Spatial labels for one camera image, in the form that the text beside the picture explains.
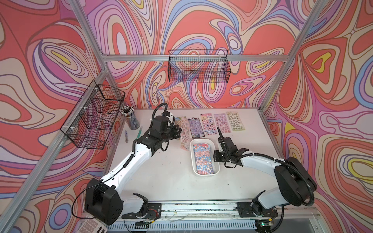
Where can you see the white plastic storage box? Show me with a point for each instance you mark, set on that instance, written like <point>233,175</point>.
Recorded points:
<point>216,165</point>

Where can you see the red blue sticker sheet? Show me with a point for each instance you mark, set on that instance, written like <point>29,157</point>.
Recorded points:
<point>203,160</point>

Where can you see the black wire basket left wall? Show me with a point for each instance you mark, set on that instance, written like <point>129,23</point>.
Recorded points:
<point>90,123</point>

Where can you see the pink food sticker sheet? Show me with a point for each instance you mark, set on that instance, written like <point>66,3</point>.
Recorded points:
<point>185,134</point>

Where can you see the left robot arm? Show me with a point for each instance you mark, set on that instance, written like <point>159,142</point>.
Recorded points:
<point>102,196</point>

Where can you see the black wire basket back wall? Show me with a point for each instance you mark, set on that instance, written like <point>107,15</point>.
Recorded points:
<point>198,66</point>

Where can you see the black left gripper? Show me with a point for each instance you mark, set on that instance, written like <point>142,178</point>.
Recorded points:
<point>176,134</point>

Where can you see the mesh pen cup with pens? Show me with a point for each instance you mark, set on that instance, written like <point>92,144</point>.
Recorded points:
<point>129,113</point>

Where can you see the purple pink sticker sheet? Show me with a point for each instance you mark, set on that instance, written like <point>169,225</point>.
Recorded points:
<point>222,122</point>

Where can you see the green beige sticker sheet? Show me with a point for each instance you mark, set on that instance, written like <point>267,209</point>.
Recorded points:
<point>235,122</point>

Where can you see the dark bonbon drop sticker sheet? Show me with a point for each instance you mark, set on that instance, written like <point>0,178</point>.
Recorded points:
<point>196,128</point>

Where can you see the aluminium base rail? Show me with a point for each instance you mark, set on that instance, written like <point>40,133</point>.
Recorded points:
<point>232,216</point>

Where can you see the blue grey pen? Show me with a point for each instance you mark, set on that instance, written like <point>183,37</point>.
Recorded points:
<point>126,137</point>

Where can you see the green panda sticker sheet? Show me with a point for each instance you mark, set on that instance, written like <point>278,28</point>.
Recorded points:
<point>178,120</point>

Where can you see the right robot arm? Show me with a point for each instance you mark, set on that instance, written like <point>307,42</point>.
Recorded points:
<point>294,185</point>

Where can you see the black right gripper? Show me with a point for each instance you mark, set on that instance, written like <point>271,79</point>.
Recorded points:
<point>215,157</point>

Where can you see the green marker pen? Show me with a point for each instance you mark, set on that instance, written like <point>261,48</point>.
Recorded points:
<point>139,132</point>

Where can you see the white keypad device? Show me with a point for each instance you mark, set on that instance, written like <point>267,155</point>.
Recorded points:
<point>90,226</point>

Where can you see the pink cat sticker sheet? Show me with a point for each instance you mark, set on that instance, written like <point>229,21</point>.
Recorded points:
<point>208,124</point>

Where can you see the black wire basket wall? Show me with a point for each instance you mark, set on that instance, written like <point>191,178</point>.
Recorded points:
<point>90,123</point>
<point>198,66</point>

